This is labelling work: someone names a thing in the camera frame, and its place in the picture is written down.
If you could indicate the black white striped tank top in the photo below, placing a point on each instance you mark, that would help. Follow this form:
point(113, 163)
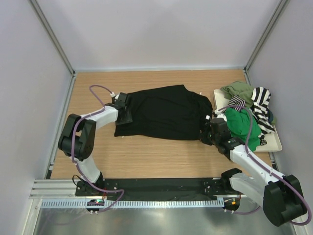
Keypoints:
point(260, 111)

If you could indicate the white plastic tray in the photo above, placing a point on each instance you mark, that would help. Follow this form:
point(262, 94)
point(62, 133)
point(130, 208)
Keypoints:
point(272, 139)

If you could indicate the slotted cable duct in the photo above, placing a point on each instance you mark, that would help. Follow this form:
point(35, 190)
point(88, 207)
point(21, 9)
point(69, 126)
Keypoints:
point(100, 204)

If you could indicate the right aluminium frame post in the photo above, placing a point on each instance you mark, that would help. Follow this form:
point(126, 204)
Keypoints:
point(282, 4)

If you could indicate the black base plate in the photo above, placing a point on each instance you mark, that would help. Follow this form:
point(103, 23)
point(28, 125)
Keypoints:
point(170, 189)

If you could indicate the left aluminium frame post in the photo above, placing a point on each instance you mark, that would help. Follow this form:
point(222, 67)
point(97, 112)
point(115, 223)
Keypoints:
point(47, 27)

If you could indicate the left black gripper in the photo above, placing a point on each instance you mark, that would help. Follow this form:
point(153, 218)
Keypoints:
point(127, 120)

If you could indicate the bright green tank top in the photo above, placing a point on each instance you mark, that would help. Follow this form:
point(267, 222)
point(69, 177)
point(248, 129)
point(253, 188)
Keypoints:
point(239, 126)

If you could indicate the aluminium frame post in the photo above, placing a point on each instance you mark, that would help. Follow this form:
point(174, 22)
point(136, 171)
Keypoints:
point(282, 4)
point(47, 27)

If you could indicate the aluminium front rail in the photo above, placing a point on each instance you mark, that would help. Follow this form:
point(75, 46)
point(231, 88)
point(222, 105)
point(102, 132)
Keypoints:
point(52, 188)

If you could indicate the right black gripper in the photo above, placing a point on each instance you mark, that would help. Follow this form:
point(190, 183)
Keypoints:
point(204, 138)

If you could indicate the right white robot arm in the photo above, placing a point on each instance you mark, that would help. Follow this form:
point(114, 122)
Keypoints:
point(279, 196)

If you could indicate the olive green tank top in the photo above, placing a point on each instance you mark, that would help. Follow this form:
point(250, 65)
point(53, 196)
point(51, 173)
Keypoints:
point(238, 93)

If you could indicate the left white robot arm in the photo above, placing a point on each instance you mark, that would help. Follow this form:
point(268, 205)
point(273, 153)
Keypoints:
point(78, 135)

